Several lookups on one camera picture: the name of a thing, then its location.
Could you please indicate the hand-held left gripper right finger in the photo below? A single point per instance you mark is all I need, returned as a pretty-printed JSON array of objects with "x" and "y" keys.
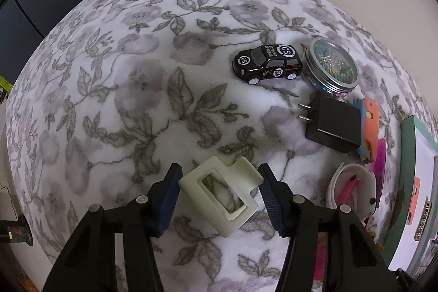
[{"x": 270, "y": 196}]

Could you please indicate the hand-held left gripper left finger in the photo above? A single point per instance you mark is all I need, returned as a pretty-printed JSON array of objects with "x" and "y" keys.
[{"x": 167, "y": 199}]

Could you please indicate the cream plastic bracket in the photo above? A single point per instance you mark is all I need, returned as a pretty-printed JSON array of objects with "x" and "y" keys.
[{"x": 191, "y": 182}]

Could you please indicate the black toy car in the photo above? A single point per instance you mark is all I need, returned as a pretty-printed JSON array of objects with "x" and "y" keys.
[{"x": 267, "y": 62}]

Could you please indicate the bead jar with metal lid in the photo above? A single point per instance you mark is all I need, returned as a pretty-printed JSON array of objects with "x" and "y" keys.
[{"x": 330, "y": 64}]

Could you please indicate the white round band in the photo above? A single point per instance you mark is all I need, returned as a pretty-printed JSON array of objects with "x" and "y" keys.
[{"x": 366, "y": 182}]

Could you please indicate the black power adapter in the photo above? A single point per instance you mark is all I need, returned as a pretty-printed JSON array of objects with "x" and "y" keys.
[{"x": 335, "y": 121}]

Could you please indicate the magenta plastic case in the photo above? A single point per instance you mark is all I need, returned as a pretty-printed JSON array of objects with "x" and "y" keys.
[{"x": 380, "y": 165}]

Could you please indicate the orange and blue toy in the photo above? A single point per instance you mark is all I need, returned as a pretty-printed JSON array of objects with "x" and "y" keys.
[{"x": 371, "y": 127}]

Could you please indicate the floral blanket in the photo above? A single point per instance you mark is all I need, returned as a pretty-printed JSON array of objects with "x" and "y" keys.
[{"x": 137, "y": 73}]

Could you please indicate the black object with yellow mark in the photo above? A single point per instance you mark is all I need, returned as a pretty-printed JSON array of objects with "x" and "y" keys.
[{"x": 15, "y": 232}]

